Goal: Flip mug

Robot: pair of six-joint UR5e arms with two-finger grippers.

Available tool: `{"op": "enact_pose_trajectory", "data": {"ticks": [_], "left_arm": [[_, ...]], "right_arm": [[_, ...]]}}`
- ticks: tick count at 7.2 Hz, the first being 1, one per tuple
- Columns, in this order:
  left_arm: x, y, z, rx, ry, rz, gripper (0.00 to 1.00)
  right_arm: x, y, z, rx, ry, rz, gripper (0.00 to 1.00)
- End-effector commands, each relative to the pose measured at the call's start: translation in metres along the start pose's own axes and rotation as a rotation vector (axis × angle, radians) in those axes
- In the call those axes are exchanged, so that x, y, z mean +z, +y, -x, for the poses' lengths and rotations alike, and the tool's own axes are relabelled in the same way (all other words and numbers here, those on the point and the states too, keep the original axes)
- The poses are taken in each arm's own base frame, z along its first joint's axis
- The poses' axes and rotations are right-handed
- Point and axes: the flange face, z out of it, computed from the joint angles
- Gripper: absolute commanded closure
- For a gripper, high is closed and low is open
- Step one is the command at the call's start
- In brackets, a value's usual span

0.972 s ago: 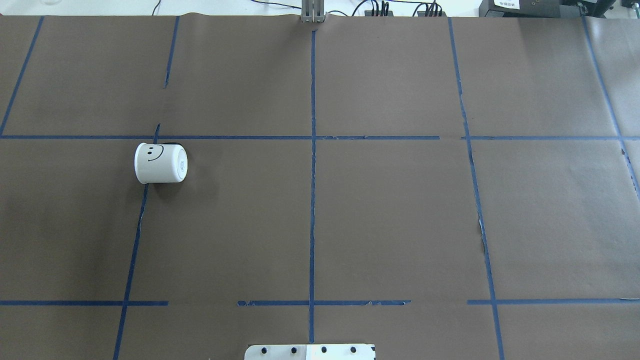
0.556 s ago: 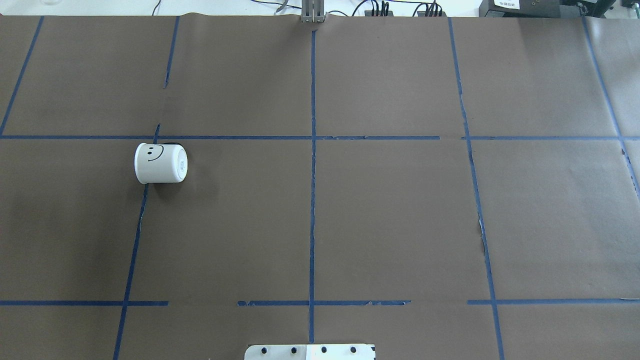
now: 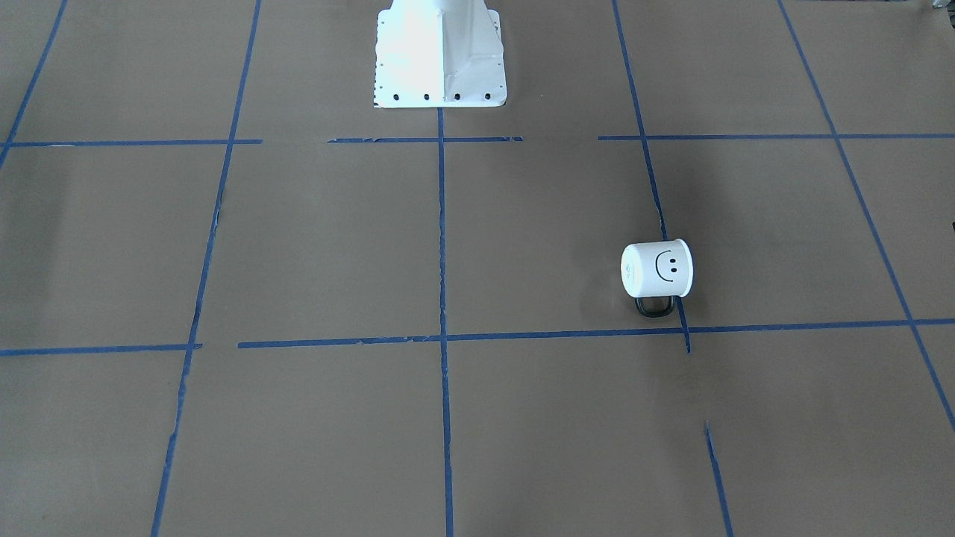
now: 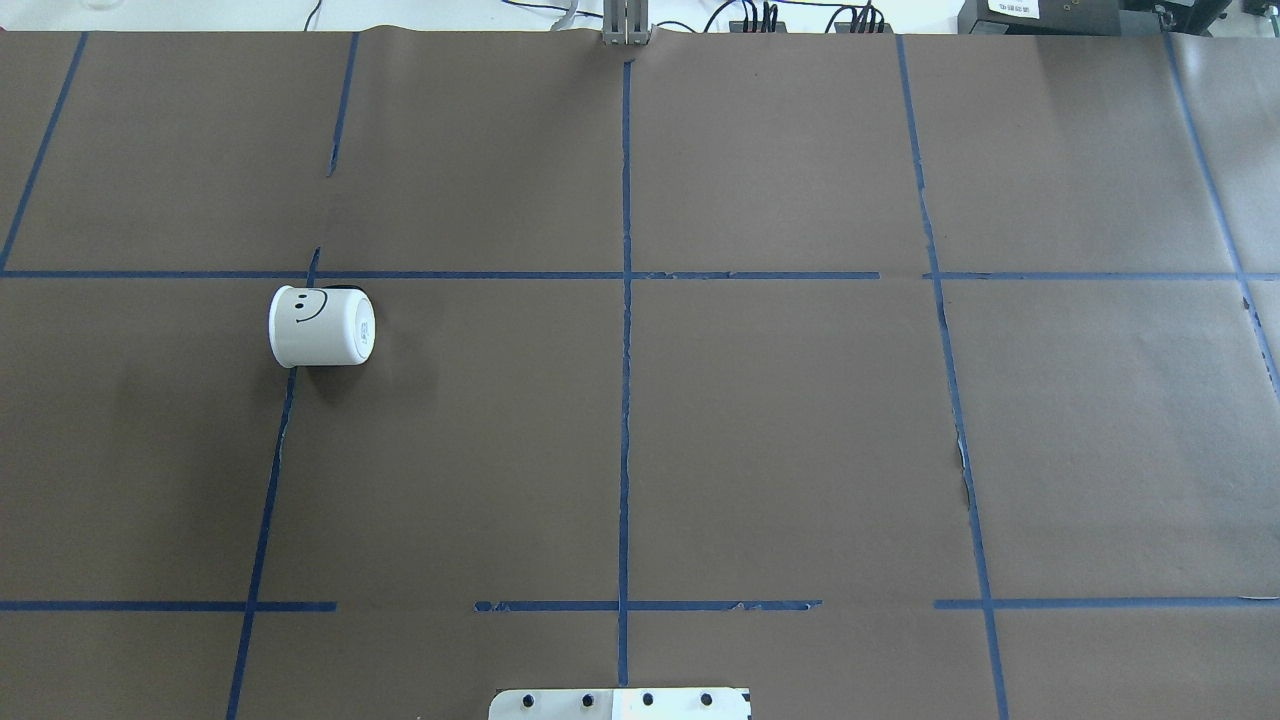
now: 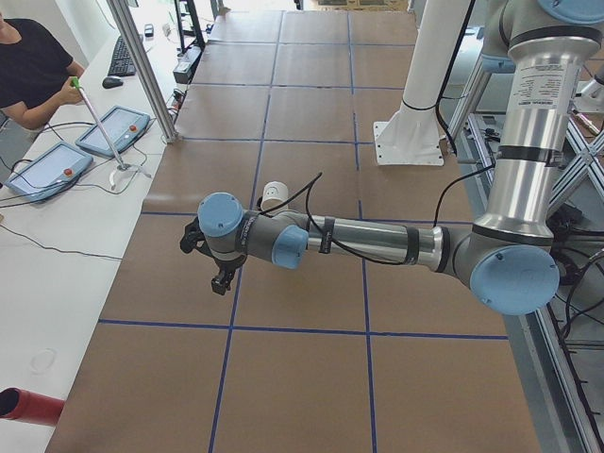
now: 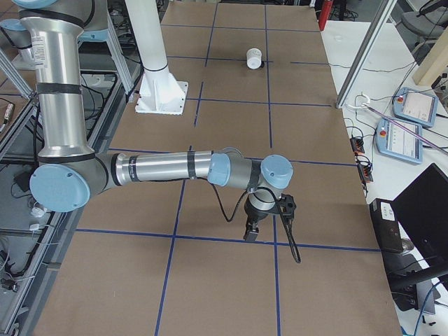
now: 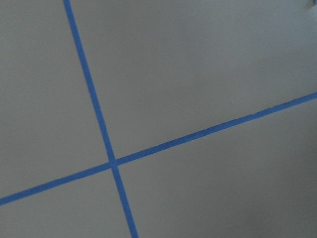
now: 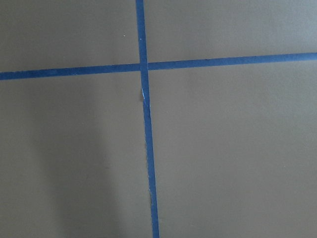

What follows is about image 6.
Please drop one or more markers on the purple stick green tip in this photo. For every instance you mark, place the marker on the purple stick green tip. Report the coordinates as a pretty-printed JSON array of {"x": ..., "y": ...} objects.
[{"x": 404, "y": 128}]

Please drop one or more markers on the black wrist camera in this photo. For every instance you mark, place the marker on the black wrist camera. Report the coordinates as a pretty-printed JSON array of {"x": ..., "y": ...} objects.
[{"x": 288, "y": 206}]

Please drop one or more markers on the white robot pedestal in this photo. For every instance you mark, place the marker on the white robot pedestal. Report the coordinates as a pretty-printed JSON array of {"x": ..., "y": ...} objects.
[{"x": 160, "y": 92}]

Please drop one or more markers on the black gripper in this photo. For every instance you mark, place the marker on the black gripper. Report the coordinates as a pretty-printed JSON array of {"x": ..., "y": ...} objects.
[{"x": 253, "y": 215}]

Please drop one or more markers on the black laptop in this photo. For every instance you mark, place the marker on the black laptop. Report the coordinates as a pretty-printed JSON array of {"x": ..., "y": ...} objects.
[{"x": 421, "y": 209}]

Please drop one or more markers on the teach pendant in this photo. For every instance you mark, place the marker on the teach pendant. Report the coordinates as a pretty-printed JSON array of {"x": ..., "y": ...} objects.
[
  {"x": 394, "y": 142},
  {"x": 418, "y": 107}
]

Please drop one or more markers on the brown paper table cover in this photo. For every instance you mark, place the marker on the brown paper table cover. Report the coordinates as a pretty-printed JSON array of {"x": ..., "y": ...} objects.
[{"x": 169, "y": 258}]

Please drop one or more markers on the black box on table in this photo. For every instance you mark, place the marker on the black box on table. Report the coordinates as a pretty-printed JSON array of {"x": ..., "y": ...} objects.
[{"x": 385, "y": 226}]

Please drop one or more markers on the near teach pendant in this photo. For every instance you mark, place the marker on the near teach pendant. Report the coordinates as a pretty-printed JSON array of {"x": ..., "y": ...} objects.
[{"x": 394, "y": 142}]

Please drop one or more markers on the far teach pendant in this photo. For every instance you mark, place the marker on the far teach pendant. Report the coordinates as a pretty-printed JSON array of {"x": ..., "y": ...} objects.
[{"x": 418, "y": 107}]

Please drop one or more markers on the aluminium frame post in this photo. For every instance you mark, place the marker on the aluminium frame post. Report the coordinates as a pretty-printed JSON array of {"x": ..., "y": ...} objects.
[{"x": 379, "y": 20}]

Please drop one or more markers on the red cylinder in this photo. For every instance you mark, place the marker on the red cylinder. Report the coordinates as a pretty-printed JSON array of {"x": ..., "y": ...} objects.
[{"x": 324, "y": 14}]

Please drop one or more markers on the white smiley mug black handle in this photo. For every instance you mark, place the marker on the white smiley mug black handle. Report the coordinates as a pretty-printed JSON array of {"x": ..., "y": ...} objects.
[{"x": 254, "y": 58}]

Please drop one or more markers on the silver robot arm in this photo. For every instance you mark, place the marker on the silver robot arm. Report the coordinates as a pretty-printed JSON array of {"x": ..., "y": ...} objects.
[{"x": 70, "y": 173}]

